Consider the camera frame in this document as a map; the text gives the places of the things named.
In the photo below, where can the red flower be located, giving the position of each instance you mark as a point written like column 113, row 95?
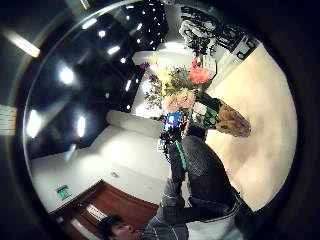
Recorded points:
column 195, row 62

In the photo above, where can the yellow flower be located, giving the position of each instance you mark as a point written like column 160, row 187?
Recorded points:
column 163, row 75

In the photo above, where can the orange flower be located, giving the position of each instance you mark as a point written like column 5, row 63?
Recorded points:
column 200, row 75

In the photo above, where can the the person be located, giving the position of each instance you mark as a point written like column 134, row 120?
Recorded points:
column 166, row 231

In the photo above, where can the brown woven vase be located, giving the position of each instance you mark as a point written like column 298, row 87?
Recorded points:
column 233, row 121

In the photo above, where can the pale pink flowers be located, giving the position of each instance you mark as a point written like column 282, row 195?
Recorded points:
column 178, row 100

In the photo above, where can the blue lit device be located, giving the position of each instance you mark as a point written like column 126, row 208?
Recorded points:
column 173, row 120

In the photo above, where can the green exit sign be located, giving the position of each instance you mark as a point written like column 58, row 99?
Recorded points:
column 63, row 192

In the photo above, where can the group of ceiling lights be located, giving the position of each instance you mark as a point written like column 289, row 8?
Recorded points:
column 66, row 76

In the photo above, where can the white marker cube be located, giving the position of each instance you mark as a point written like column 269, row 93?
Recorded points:
column 161, row 145

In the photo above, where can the purple flower sprig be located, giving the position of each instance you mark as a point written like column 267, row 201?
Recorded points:
column 152, row 95

